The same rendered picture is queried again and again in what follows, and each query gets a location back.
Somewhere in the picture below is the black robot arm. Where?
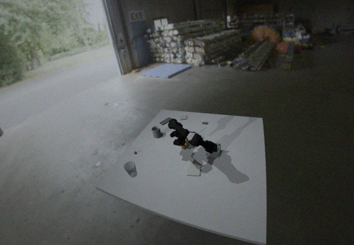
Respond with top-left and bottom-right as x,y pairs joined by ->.
168,119 -> 217,154

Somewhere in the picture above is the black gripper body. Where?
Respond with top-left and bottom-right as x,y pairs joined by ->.
173,132 -> 183,145

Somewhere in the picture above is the grey cylinder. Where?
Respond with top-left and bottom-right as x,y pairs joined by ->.
151,126 -> 161,139

